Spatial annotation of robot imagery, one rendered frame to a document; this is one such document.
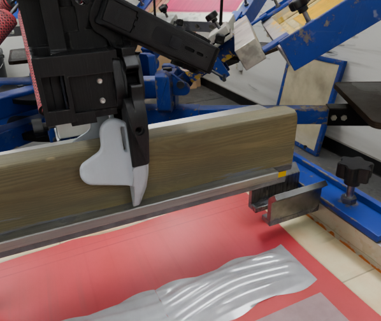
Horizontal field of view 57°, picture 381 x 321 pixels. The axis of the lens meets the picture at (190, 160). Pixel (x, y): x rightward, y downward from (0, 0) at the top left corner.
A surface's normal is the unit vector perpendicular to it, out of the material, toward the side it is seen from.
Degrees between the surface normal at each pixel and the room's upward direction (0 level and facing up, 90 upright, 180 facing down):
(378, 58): 90
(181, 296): 34
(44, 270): 0
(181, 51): 87
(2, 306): 0
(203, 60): 87
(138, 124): 85
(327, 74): 80
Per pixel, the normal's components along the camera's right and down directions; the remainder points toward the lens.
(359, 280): -0.04, -0.89
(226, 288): 0.24, -0.56
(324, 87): -0.92, 0.04
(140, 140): 0.40, 0.58
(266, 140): 0.40, 0.40
